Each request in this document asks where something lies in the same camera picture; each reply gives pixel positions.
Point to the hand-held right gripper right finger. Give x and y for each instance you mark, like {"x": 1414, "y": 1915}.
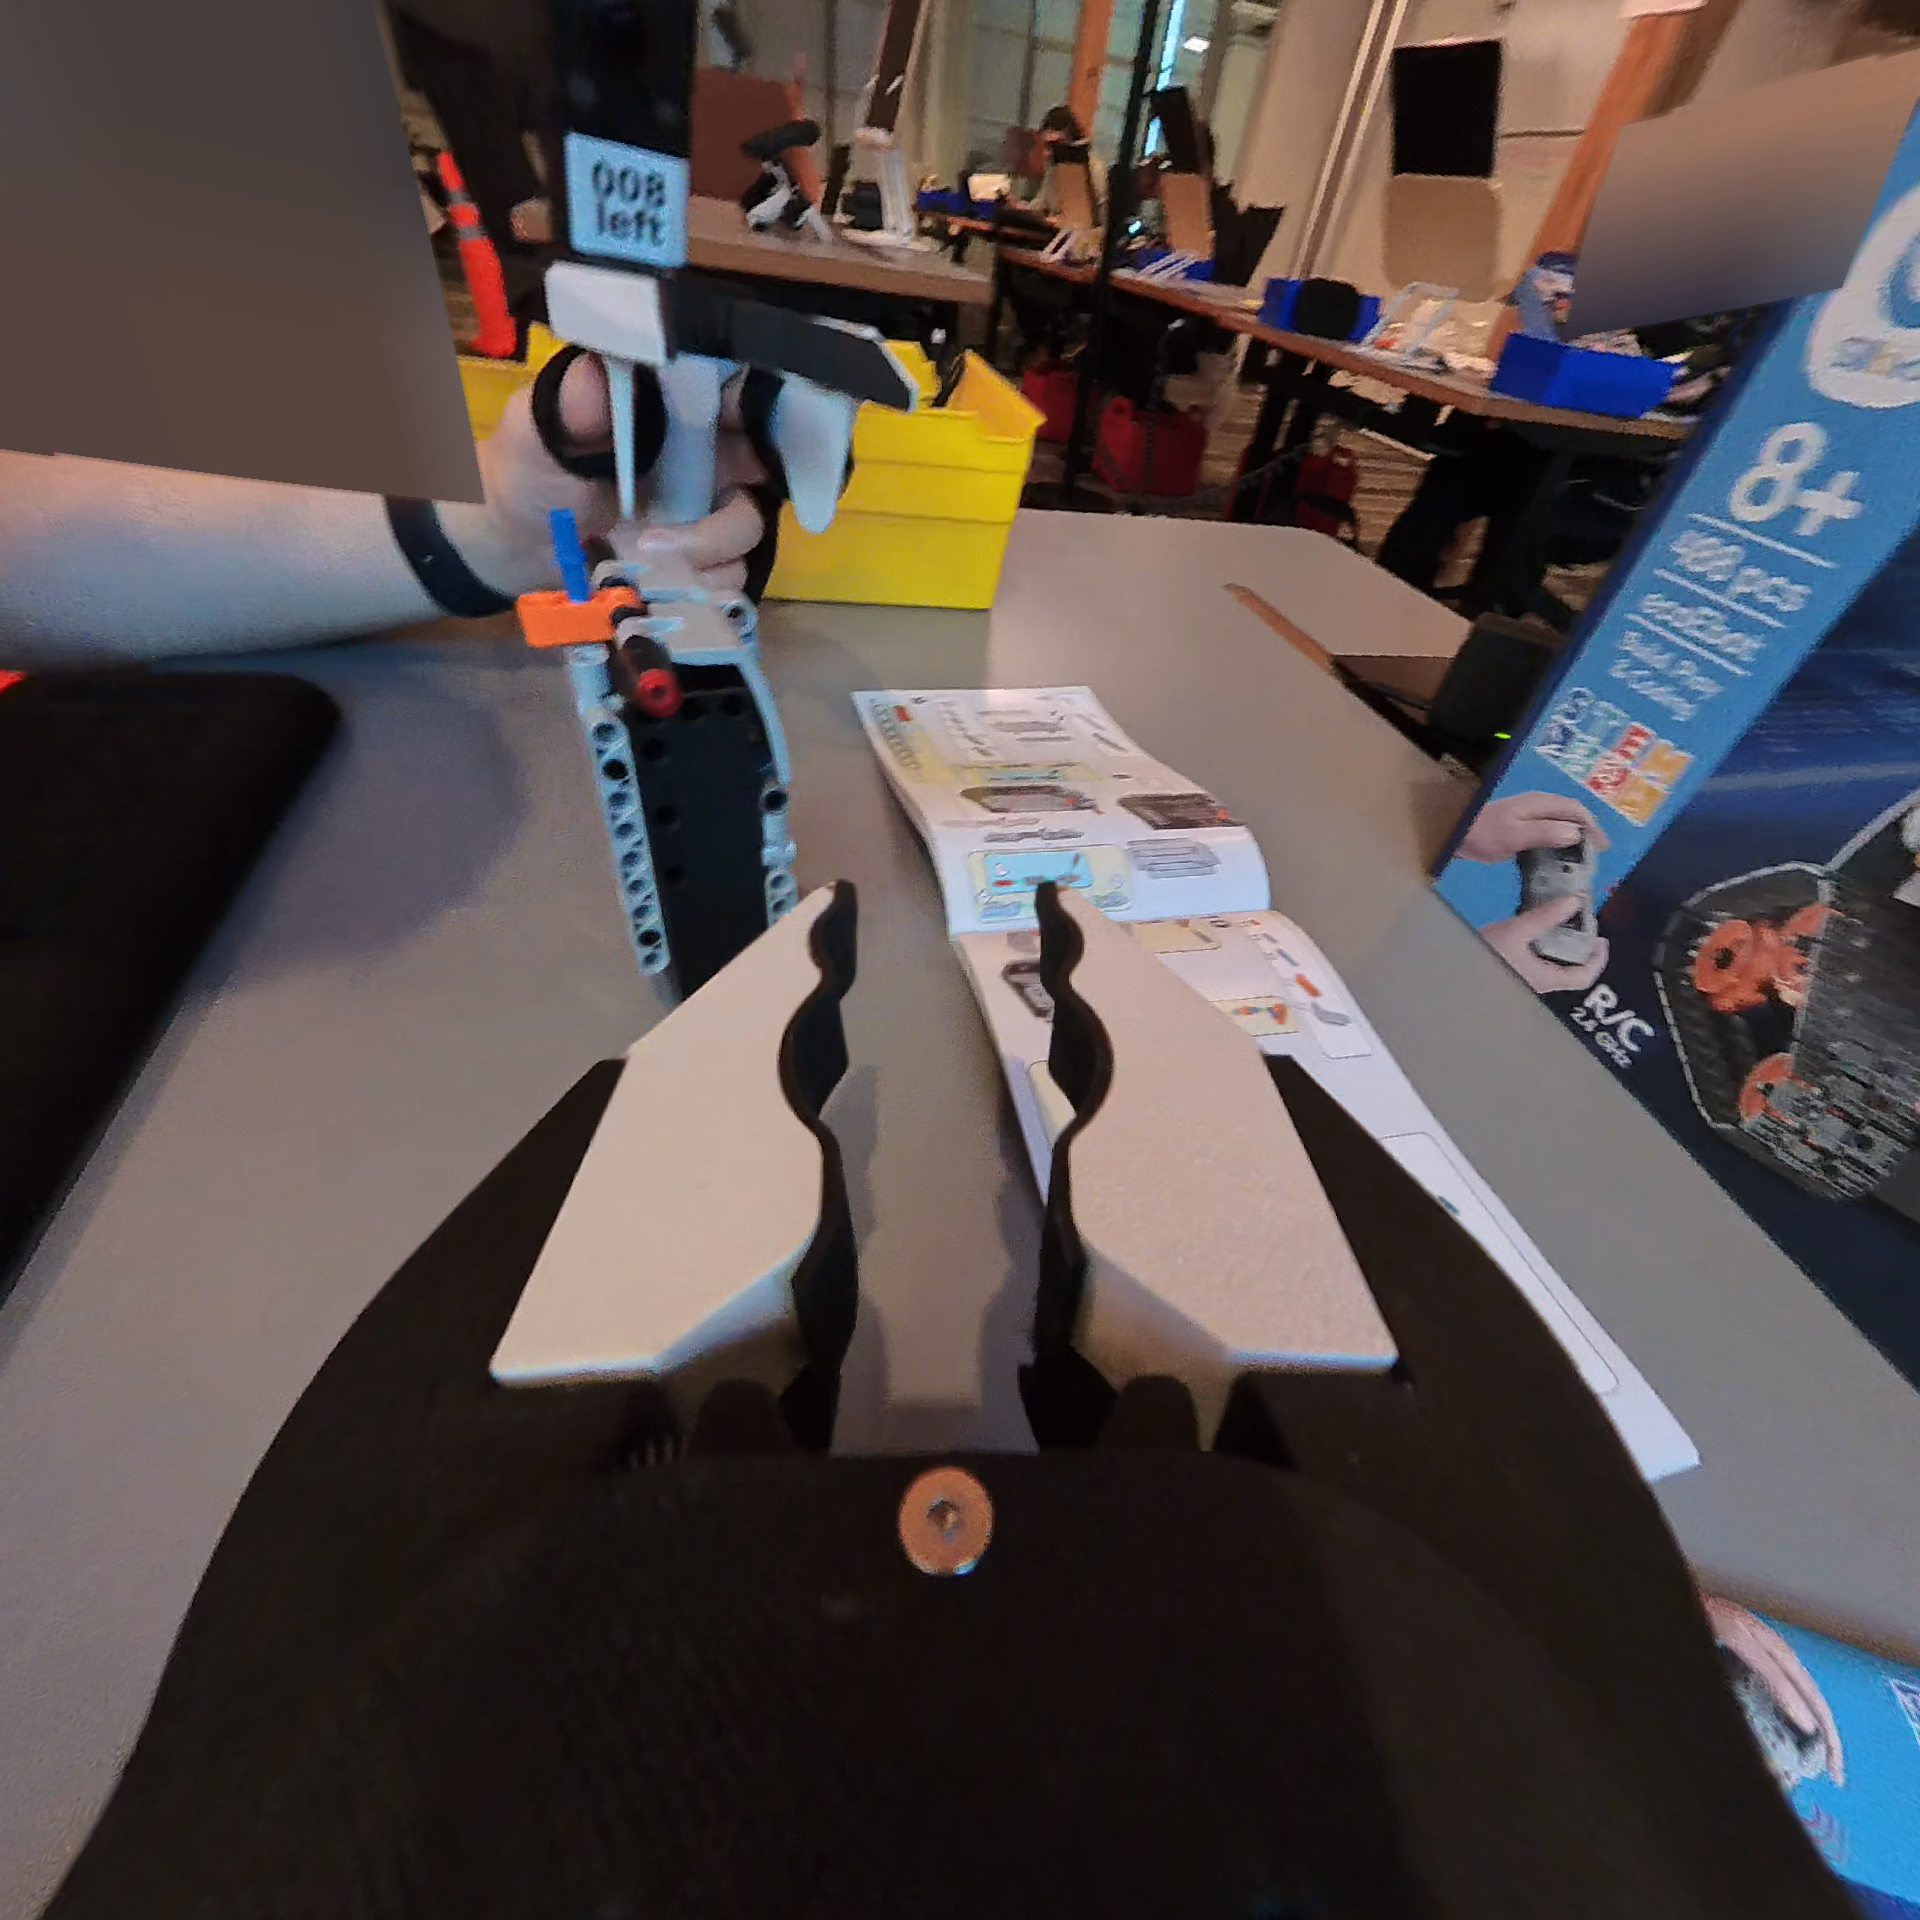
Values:
{"x": 1215, "y": 1201}

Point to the grey black brick assembly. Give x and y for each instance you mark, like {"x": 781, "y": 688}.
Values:
{"x": 704, "y": 809}

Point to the blue leaflet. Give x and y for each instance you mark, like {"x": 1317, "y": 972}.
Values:
{"x": 1846, "y": 1694}

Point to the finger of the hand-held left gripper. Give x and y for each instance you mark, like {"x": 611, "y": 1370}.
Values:
{"x": 819, "y": 450}

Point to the blue toy pin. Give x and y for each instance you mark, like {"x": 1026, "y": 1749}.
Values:
{"x": 565, "y": 547}

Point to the blue storage bin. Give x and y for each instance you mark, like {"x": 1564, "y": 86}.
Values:
{"x": 1583, "y": 376}
{"x": 1320, "y": 310}

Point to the person's left hand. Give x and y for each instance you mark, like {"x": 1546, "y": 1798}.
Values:
{"x": 511, "y": 502}

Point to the wooden strip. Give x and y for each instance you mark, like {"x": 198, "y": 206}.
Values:
{"x": 1284, "y": 626}

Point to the black wristband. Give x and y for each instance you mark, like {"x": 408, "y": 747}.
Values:
{"x": 435, "y": 557}

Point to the black perforated mat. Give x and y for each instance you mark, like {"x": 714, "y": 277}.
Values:
{"x": 135, "y": 900}

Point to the person's left forearm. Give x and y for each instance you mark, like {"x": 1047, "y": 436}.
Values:
{"x": 226, "y": 556}

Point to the grey desk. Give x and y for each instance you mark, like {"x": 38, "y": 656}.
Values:
{"x": 376, "y": 1124}

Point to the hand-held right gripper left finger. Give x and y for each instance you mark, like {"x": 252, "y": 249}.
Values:
{"x": 676, "y": 1201}

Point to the blue robot kit box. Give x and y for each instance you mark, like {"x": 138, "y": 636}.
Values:
{"x": 1725, "y": 674}

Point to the yellow plastic bin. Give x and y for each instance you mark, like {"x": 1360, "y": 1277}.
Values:
{"x": 916, "y": 481}

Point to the open instruction booklet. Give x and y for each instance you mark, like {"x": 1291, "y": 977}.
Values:
{"x": 1050, "y": 809}

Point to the black wall panel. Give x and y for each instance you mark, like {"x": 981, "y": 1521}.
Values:
{"x": 1447, "y": 105}

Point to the orange traffic cone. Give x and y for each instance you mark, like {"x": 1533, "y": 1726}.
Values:
{"x": 476, "y": 270}

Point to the black box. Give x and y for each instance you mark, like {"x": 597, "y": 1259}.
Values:
{"x": 1478, "y": 681}

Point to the black axle red tip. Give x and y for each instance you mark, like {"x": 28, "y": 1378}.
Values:
{"x": 639, "y": 656}

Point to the red bag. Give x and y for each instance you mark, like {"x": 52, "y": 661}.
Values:
{"x": 1149, "y": 446}

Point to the background table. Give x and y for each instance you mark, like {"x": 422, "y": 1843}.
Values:
{"x": 870, "y": 262}
{"x": 1350, "y": 360}

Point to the white black device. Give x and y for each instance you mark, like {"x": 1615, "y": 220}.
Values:
{"x": 781, "y": 187}

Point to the orange toy connector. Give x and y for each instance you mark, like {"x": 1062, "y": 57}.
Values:
{"x": 564, "y": 616}

